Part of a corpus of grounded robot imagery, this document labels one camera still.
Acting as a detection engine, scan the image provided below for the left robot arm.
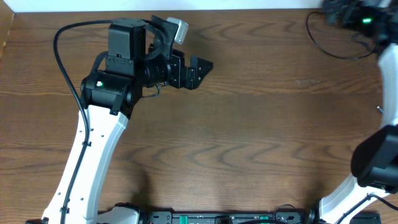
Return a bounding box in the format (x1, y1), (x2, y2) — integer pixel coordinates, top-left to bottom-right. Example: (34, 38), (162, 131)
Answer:
(39, 16), (213, 224)

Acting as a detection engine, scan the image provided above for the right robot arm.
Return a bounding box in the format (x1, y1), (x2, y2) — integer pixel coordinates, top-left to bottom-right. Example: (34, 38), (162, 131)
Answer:
(306, 1), (397, 223)

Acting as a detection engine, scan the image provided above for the cardboard box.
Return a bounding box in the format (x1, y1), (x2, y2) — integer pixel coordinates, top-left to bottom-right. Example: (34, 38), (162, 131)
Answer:
(0, 0), (14, 57)

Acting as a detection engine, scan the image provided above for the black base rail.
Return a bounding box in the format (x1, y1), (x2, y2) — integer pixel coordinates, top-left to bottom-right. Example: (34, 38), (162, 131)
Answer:
(139, 209), (315, 224)

